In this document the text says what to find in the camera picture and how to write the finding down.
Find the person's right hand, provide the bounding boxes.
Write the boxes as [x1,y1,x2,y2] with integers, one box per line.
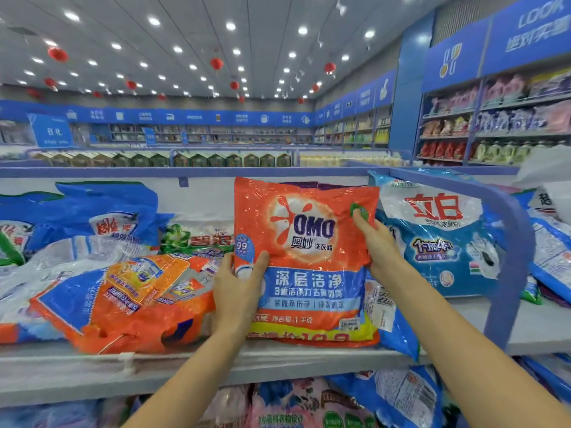
[352,210,420,292]

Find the person's left hand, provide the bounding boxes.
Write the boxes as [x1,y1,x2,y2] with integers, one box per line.
[212,251,271,339]

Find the blue white detergent bag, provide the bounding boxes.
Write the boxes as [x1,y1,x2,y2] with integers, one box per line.
[368,169,503,300]

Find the blue bird-print detergent bag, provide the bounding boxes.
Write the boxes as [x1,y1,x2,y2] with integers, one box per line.
[55,181,175,254]
[362,269,421,363]
[0,191,59,268]

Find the grey blue-framed shelf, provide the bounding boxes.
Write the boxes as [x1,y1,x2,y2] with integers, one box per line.
[0,162,571,428]

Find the pink floral detergent bag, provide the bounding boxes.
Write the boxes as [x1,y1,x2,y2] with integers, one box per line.
[247,377,380,428]

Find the white washing powder bags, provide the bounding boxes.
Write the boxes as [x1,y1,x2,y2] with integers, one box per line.
[531,181,571,219]

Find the plain white detergent bag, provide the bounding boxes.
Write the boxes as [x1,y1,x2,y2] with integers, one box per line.
[513,144,571,190]

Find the person's left forearm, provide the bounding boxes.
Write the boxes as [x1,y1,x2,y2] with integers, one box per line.
[123,329,249,428]

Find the person's right forearm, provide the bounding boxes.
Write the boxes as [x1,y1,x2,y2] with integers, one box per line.
[385,269,571,428]

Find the row of red bottles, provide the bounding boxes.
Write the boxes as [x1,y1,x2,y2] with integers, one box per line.
[419,141,467,160]

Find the row of house-shaped cartons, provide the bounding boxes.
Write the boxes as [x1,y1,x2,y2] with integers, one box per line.
[31,151,293,169]

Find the row of pale yellow bottles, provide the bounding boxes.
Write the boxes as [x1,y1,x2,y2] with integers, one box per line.
[472,141,536,165]

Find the row of pink packets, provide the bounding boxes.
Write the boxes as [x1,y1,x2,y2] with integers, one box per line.
[430,75,527,114]

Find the blue hanging aisle sign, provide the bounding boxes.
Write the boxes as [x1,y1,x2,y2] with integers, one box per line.
[27,113,74,149]

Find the blue icon header signs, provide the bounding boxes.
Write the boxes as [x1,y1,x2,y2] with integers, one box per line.
[421,0,571,94]

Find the group of red lanterns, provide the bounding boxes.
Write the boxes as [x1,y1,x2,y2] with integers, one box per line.
[24,46,338,105]

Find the group of ceiling spotlights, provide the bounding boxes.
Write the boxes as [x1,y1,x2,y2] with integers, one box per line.
[0,0,416,99]

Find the blue side wall sign band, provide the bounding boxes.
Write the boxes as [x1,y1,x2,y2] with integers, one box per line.
[314,68,398,125]

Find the blue wall column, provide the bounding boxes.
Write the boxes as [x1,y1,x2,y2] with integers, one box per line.
[388,11,436,152]

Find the blue back wall sign band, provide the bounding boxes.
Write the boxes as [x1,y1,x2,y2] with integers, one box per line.
[0,100,315,128]

